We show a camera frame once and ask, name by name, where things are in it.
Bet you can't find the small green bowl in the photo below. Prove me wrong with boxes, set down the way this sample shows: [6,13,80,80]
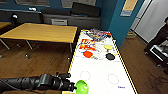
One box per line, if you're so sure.
[75,79,90,94]

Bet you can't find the yellow gaming table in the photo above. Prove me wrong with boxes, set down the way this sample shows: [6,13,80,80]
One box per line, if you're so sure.
[43,29,138,94]

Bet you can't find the orange round paddle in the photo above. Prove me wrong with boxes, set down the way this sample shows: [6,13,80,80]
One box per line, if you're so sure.
[82,50,95,59]

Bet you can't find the small black table item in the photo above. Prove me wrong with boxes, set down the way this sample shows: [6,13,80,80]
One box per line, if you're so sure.
[104,53,116,61]

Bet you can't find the small yellow table item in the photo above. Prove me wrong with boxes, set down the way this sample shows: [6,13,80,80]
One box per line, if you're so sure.
[103,44,114,51]

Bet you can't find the long wooden table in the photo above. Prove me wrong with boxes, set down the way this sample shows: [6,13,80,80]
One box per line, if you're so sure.
[0,21,12,31]
[0,22,79,60]

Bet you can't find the grey clear bowl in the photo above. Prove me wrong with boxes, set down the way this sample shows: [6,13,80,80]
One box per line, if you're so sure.
[85,28,108,42]

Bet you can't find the grey white rectangular panel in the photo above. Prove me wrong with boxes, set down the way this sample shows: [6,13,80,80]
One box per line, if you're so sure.
[51,18,69,27]

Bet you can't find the small red table item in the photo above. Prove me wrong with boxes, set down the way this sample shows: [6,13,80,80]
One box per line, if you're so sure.
[104,31,112,37]

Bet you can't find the woven floor basket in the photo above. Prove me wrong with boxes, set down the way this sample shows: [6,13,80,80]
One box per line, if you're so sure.
[125,30,137,40]

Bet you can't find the small white sill object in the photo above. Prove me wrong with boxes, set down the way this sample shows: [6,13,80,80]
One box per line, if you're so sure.
[28,6,38,12]

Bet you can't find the interior glass window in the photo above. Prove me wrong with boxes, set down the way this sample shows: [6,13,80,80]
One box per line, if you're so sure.
[60,0,98,9]
[0,0,9,4]
[14,0,51,8]

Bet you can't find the person in black shirt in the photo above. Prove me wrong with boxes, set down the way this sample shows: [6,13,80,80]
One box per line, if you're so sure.
[143,14,168,54]

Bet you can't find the dark wall bench sofa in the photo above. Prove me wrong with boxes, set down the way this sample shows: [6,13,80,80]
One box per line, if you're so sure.
[0,2,102,30]

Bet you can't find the framed beige wall picture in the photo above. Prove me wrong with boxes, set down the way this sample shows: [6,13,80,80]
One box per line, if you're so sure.
[119,0,139,18]

